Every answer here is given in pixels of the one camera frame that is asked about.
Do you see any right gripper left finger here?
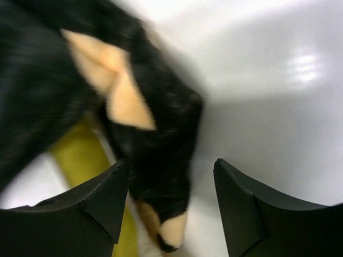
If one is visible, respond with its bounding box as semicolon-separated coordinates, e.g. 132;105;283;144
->
1;160;130;256

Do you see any black pillowcase with beige pattern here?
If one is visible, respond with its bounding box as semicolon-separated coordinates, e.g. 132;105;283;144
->
1;1;203;253

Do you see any white pillow with yellow edge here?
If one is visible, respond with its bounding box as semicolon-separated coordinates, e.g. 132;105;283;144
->
1;119;161;257

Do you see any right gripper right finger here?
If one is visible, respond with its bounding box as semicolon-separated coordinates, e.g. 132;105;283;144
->
213;158;342;257

